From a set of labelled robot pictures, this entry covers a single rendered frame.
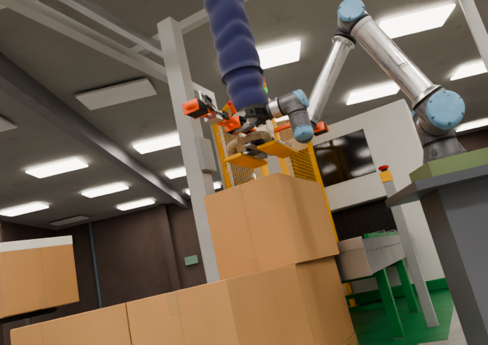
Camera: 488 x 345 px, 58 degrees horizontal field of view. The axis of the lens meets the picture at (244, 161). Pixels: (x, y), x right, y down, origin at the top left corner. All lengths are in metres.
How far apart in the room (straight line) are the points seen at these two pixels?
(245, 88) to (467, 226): 1.24
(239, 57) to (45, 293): 1.73
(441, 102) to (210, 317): 1.24
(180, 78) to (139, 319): 2.82
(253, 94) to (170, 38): 2.06
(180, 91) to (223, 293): 2.86
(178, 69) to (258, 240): 2.45
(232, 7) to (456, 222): 1.58
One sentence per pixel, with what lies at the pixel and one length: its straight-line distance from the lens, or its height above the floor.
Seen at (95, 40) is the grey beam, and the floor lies 3.10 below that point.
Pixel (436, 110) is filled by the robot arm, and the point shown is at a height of 1.01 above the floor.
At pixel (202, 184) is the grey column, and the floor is 1.35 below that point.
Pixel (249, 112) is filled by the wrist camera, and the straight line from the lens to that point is 1.99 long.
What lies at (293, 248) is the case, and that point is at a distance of 1.89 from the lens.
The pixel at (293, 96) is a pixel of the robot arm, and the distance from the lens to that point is 1.99.
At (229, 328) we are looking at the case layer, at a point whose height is 0.40.
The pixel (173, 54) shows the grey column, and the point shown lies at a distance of 4.18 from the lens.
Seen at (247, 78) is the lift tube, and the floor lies 1.53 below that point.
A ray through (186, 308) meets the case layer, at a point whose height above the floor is 0.49.
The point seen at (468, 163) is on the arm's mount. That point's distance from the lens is 2.07.
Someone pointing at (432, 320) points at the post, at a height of 0.04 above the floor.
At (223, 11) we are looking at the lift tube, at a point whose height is 1.95.
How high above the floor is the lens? 0.54
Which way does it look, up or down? 15 degrees up
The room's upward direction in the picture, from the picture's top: 13 degrees counter-clockwise
